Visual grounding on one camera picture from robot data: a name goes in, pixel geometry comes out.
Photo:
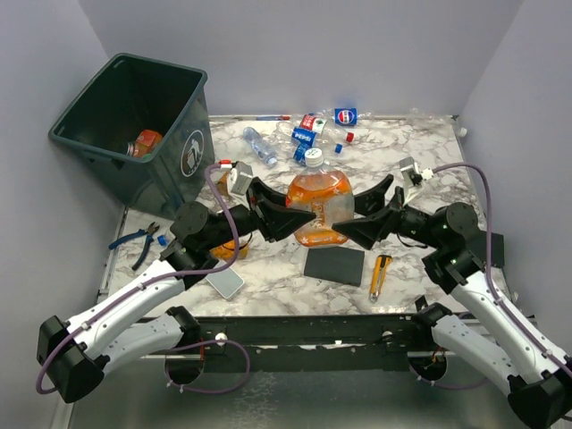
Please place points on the orange juice bottle lying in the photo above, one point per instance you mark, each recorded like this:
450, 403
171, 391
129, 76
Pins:
226, 250

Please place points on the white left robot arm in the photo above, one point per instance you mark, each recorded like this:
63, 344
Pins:
76, 354

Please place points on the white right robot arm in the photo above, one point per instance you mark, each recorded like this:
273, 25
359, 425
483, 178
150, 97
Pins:
531, 370

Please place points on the pepsi bottle at back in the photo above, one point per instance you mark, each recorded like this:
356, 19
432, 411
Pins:
345, 116

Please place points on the yellow utility knife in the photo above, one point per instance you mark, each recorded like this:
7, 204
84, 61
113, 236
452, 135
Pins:
381, 265

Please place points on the clear crushed water bottle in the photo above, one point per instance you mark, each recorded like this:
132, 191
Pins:
264, 150

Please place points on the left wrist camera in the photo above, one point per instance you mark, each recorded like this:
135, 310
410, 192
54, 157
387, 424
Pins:
245, 177

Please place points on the pepsi bottle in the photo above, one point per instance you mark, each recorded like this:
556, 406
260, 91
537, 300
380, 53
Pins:
345, 116
295, 134

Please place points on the black rectangular box centre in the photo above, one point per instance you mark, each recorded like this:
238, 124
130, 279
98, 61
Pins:
335, 264

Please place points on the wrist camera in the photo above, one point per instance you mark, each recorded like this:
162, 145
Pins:
414, 178
245, 177

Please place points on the black box right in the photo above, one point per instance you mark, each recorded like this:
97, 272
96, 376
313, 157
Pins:
493, 250

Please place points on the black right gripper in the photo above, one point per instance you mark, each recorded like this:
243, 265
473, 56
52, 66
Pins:
367, 228

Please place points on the white grey rectangular case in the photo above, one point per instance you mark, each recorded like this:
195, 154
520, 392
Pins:
226, 283

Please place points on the pepsi bottle upper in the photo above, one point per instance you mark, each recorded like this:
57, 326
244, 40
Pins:
295, 134

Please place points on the big orange bottle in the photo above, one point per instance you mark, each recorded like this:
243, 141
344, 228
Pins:
327, 193

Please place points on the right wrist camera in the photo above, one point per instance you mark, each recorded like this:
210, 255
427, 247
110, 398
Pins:
414, 178

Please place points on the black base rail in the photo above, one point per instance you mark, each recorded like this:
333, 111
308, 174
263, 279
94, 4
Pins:
320, 342

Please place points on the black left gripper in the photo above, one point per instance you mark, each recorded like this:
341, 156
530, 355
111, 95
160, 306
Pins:
273, 218

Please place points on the small orange juice bottle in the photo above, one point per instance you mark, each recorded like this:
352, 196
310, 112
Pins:
229, 176

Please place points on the blue label bottle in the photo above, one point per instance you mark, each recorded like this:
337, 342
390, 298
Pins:
299, 153
162, 240

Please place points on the large orange label bottle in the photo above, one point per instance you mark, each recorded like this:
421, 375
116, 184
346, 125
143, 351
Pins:
145, 143

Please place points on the red label bottle at back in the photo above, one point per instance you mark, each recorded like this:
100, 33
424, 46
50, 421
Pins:
313, 123

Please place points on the dark green plastic bin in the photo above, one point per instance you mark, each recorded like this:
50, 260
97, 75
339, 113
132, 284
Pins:
128, 95

